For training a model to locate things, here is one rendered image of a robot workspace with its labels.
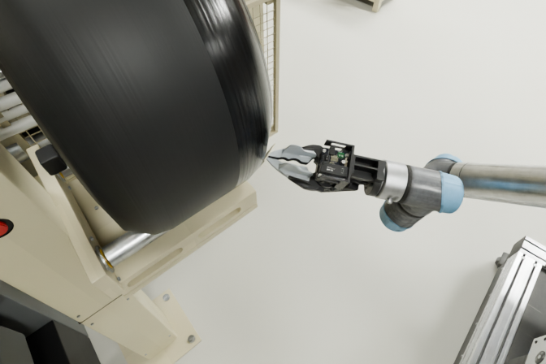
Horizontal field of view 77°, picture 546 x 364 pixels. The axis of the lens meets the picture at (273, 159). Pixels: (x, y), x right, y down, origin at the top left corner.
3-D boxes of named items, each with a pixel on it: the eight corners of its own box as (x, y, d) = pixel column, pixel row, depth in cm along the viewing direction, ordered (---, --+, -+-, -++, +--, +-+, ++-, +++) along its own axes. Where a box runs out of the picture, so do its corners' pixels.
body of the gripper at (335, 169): (322, 136, 61) (388, 150, 61) (314, 152, 69) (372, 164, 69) (316, 177, 59) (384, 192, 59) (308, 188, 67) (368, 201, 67)
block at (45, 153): (51, 177, 74) (39, 164, 70) (44, 164, 76) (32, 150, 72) (70, 168, 76) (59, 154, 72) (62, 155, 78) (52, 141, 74)
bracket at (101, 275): (111, 301, 67) (90, 283, 60) (47, 173, 86) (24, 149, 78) (127, 289, 69) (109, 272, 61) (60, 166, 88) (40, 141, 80)
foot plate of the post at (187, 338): (140, 391, 129) (139, 390, 127) (111, 330, 141) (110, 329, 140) (201, 340, 139) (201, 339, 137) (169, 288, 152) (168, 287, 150)
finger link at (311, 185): (292, 160, 65) (335, 170, 65) (290, 162, 67) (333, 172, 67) (287, 184, 64) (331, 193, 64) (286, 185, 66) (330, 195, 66)
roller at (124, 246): (106, 264, 70) (110, 274, 66) (94, 248, 68) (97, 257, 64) (244, 175, 84) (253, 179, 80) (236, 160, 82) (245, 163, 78)
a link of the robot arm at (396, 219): (425, 212, 80) (451, 192, 70) (395, 241, 75) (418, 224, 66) (399, 188, 82) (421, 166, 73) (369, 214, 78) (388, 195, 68)
